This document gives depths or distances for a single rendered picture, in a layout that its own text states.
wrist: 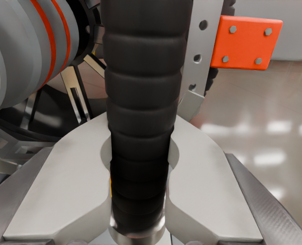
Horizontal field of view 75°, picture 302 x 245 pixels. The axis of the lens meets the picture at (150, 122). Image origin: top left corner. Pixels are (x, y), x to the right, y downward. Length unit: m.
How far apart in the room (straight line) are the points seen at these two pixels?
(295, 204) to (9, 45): 1.39
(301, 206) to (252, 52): 1.18
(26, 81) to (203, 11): 0.23
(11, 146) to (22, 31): 0.32
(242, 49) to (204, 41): 0.06
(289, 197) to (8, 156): 1.35
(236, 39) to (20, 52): 0.26
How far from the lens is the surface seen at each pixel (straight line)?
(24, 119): 0.54
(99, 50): 0.89
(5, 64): 0.19
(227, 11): 0.40
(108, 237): 0.77
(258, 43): 0.34
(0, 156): 0.48
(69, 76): 0.45
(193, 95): 0.33
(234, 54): 0.33
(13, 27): 0.21
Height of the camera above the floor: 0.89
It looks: 30 degrees down
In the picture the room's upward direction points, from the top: 4 degrees clockwise
